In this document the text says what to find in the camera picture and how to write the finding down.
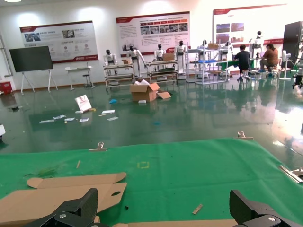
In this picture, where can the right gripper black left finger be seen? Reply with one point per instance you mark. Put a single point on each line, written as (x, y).
(71, 212)

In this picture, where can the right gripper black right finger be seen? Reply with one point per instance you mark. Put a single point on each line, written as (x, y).
(248, 212)

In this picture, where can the empty open cardboard box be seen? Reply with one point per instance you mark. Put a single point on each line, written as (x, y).
(45, 203)

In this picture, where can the pink white product box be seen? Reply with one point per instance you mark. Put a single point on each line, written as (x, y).
(83, 102)

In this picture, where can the large open cardboard box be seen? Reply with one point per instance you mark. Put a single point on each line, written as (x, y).
(142, 93)

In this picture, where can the red storage box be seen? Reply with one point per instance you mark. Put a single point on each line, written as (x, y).
(6, 87)

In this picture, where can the small cardboard box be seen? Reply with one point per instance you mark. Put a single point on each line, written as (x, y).
(126, 62)
(168, 56)
(213, 46)

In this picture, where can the thin wooden stick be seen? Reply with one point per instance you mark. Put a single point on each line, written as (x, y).
(78, 164)

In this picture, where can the short wooden stick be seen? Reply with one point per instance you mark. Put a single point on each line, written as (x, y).
(197, 209)

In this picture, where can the silver binder clip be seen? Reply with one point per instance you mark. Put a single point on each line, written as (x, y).
(98, 149)
(243, 137)

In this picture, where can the green table cloth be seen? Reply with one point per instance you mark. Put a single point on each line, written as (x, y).
(177, 184)

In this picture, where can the white paper sheet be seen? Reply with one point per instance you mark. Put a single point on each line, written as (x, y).
(84, 119)
(59, 117)
(69, 119)
(108, 111)
(112, 118)
(47, 121)

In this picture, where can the white cart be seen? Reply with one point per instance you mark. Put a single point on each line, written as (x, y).
(2, 131)

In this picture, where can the blue crumpled item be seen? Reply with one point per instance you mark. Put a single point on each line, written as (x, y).
(113, 101)

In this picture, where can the white foam piece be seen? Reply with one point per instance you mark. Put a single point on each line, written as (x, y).
(142, 102)

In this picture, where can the black round stool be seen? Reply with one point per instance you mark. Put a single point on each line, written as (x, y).
(86, 75)

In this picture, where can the grey robot at room edge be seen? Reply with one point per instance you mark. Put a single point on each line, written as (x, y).
(298, 78)

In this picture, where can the small white desk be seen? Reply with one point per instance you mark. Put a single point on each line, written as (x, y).
(78, 68)

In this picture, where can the green topped work table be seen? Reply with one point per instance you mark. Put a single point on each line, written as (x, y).
(223, 63)

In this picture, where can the low metal work rack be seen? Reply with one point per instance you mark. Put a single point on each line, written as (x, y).
(118, 67)
(162, 62)

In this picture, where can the seated person black shirt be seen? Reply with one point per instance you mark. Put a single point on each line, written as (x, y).
(243, 58)

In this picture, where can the blue plastic bin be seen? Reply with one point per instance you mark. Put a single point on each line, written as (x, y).
(206, 61)

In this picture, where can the seated person brown shirt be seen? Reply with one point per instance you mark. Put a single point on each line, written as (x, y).
(271, 56)

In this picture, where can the black display on white stand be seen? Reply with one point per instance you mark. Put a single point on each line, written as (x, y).
(30, 58)

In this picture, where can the white black humanoid robot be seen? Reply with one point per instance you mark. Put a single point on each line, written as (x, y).
(226, 47)
(109, 57)
(160, 53)
(133, 53)
(258, 40)
(203, 47)
(181, 49)

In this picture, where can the white standing fan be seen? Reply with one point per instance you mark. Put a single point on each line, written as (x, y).
(285, 55)

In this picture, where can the tall white shelf rack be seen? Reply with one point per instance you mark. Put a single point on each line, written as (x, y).
(202, 49)

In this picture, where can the tall black cabinet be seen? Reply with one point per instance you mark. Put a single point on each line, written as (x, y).
(292, 35)

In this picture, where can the red white wall poster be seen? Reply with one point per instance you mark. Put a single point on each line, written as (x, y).
(69, 42)
(235, 16)
(131, 30)

